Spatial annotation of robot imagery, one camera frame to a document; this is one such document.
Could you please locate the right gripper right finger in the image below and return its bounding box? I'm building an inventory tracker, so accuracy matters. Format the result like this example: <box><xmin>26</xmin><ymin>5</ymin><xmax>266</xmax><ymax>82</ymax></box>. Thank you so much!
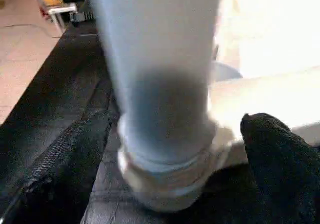
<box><xmin>239</xmin><ymin>112</ymin><xmax>320</xmax><ymax>224</ymax></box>

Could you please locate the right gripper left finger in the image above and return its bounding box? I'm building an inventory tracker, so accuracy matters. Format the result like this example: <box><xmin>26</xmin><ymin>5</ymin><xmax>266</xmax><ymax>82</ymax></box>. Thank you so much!
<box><xmin>0</xmin><ymin>109</ymin><xmax>114</xmax><ymax>224</ymax></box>

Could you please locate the white plastic table top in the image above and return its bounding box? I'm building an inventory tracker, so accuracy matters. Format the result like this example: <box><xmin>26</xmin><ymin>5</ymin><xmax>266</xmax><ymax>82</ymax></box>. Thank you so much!
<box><xmin>117</xmin><ymin>0</ymin><xmax>320</xmax><ymax>214</ymax></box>

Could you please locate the white plastic table leg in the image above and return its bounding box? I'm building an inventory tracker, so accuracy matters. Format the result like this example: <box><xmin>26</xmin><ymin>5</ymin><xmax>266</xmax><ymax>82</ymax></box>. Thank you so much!
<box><xmin>87</xmin><ymin>0</ymin><xmax>224</xmax><ymax>175</ymax></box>

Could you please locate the black work mat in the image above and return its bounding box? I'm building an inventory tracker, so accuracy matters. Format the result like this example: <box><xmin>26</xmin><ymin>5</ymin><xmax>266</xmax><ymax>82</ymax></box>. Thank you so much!
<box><xmin>0</xmin><ymin>19</ymin><xmax>320</xmax><ymax>224</ymax></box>

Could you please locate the small white frame stool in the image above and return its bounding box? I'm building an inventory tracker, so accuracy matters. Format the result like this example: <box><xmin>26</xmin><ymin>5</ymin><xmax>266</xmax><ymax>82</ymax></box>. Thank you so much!
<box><xmin>34</xmin><ymin>0</ymin><xmax>82</xmax><ymax>35</ymax></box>

